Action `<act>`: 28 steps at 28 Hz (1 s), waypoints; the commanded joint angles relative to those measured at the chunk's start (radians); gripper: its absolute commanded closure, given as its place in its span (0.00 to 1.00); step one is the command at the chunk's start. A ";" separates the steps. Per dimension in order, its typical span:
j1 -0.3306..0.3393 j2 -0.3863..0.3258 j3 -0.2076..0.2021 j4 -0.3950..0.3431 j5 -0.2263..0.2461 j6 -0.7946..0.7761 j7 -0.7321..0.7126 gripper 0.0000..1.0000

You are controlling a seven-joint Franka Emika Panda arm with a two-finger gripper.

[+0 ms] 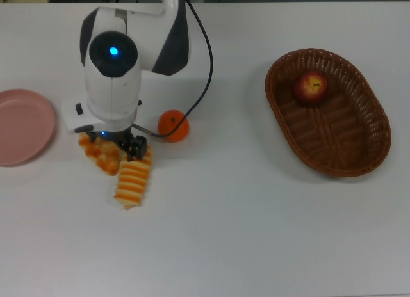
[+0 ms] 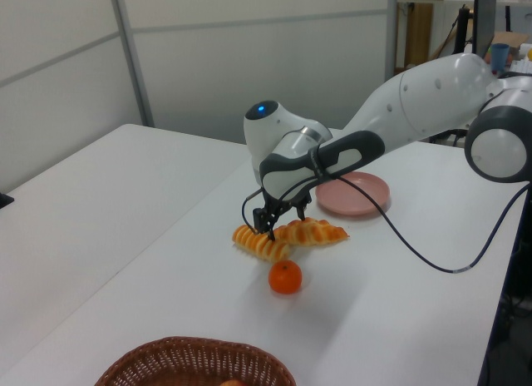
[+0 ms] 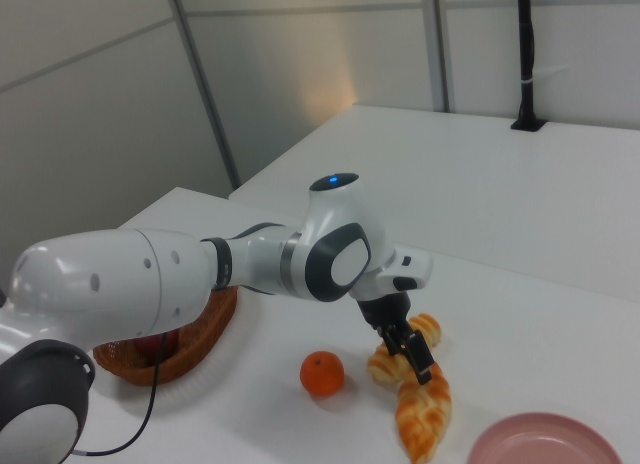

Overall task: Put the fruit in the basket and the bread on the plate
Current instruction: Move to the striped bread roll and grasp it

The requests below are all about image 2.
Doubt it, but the toy orange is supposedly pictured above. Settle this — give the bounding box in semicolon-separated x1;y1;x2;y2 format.
268;260;303;295

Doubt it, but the braided toy bread loaf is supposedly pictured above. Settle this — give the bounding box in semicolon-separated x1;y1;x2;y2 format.
273;217;351;249

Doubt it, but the ridged toy bread roll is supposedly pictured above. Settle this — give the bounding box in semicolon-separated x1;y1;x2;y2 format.
231;224;292;265

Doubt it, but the black cable strap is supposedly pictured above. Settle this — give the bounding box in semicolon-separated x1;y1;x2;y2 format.
308;146;333;182

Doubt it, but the blue cup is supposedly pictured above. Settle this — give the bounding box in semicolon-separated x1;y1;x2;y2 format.
490;43;510;73

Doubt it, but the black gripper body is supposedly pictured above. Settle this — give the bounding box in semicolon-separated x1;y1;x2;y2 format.
263;192;313;207

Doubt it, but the pink plate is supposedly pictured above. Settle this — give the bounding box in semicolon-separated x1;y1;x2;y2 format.
314;171;392;217

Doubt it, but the brown cardboard panel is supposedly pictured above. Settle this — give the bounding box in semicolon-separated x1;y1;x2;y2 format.
405;2;434;69

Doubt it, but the black monitor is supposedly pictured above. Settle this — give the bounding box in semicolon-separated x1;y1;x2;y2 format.
473;0;498;58

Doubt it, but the brown woven basket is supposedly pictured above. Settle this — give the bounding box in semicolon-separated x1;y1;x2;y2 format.
94;335;297;386

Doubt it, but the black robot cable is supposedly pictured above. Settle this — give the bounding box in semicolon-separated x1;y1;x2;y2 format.
239;169;532;275

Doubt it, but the black tripod stand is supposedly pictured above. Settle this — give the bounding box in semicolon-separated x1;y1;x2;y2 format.
454;5;475;55

